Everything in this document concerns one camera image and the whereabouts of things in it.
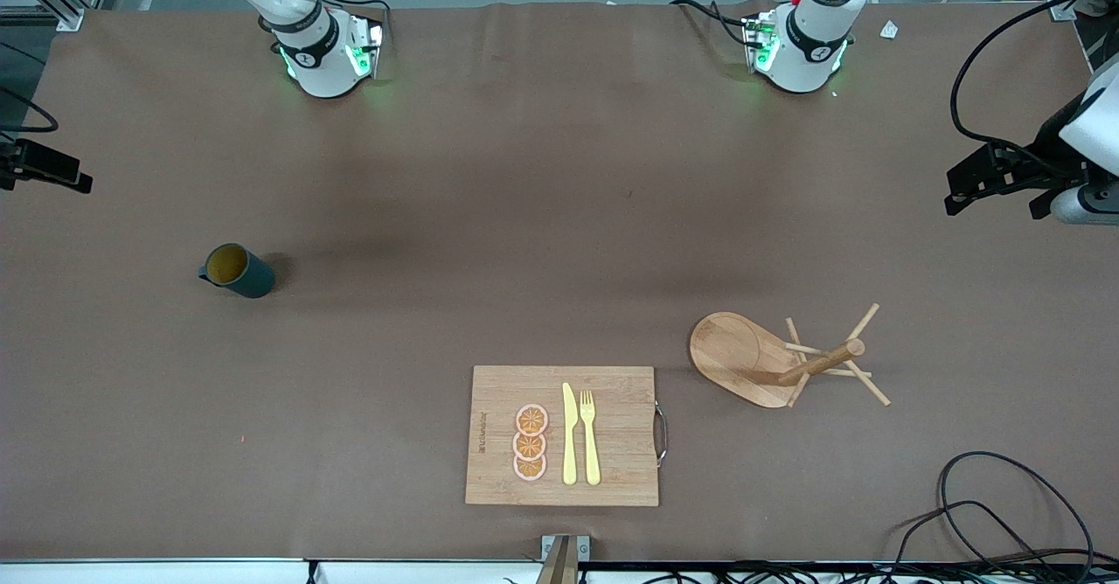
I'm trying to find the metal bracket with stick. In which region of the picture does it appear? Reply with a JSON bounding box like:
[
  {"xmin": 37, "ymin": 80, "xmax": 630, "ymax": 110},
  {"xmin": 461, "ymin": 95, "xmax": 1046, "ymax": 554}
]
[{"xmin": 540, "ymin": 534, "xmax": 592, "ymax": 584}]

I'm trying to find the wooden cutting board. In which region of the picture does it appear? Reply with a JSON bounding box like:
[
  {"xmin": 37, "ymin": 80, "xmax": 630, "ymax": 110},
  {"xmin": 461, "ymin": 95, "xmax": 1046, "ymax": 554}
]
[{"xmin": 464, "ymin": 365, "xmax": 670, "ymax": 508}]

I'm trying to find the black looped cable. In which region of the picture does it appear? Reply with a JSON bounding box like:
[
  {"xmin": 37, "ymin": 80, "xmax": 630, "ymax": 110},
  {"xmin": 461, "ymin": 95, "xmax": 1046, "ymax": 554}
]
[
  {"xmin": 887, "ymin": 501, "xmax": 1059, "ymax": 572},
  {"xmin": 937, "ymin": 451, "xmax": 1095, "ymax": 567}
]

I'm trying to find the teal ribbed mug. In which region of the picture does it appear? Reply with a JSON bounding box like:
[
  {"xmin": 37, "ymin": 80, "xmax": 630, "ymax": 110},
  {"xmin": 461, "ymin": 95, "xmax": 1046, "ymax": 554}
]
[{"xmin": 198, "ymin": 243, "xmax": 277, "ymax": 299}]

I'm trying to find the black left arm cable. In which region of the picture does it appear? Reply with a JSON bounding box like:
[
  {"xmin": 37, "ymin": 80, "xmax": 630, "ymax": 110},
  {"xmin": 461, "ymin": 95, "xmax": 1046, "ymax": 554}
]
[{"xmin": 949, "ymin": 0, "xmax": 1119, "ymax": 174}]

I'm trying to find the yellow plastic fork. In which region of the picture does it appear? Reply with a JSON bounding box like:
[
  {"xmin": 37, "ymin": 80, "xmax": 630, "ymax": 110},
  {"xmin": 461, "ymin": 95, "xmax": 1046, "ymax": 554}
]
[{"xmin": 580, "ymin": 389, "xmax": 602, "ymax": 486}]

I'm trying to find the yellow plastic knife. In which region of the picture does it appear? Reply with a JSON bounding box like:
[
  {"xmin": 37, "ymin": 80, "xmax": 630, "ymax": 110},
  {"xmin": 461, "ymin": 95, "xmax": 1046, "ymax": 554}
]
[{"xmin": 561, "ymin": 382, "xmax": 579, "ymax": 486}]

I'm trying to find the wooden mug tree stand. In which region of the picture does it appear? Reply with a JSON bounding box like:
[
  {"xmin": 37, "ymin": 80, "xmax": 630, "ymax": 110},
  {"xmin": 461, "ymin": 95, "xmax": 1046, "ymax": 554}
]
[{"xmin": 689, "ymin": 302, "xmax": 893, "ymax": 409}]

